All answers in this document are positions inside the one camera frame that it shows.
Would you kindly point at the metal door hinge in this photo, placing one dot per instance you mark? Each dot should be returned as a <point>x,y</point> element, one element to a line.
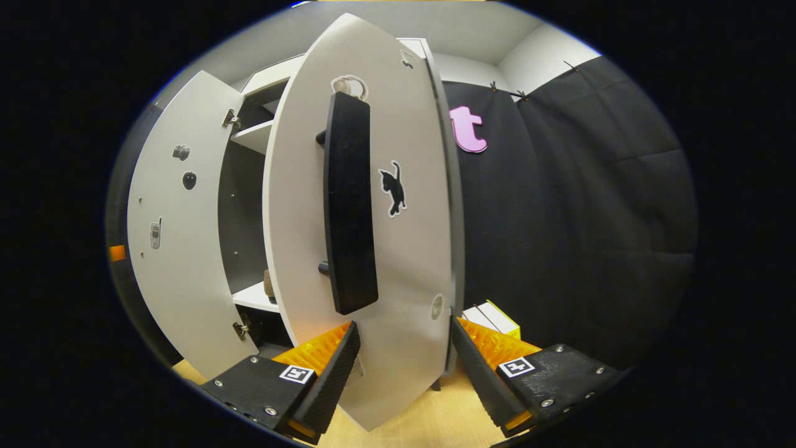
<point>240,330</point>
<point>231,118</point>

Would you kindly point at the small cardboard box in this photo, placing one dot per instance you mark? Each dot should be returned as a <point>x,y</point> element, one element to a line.
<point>497,320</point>

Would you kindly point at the brown fuzzy slipper shoe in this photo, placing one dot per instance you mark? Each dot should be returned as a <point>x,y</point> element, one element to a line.
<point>269,286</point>

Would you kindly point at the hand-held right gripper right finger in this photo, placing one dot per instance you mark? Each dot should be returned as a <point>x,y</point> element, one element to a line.
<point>482,376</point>

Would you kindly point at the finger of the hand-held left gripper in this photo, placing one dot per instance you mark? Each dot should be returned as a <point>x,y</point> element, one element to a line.
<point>117,252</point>

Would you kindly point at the white grey shoe cabinet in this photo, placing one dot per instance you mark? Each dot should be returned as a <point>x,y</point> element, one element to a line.
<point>239,211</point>

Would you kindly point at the black backdrop cloth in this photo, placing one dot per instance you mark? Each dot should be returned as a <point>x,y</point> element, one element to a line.
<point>591,218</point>

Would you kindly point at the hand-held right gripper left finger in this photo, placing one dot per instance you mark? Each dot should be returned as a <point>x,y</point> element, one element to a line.
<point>329,379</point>

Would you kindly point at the white cabinet shelf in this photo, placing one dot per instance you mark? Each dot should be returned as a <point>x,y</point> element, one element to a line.
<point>255,297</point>
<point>255,137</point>

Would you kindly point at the white cabinet door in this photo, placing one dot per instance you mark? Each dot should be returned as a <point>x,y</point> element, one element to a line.
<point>416,249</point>
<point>180,261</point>

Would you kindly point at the small black clip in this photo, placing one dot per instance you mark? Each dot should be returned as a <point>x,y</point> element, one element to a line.
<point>572,65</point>
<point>522,94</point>

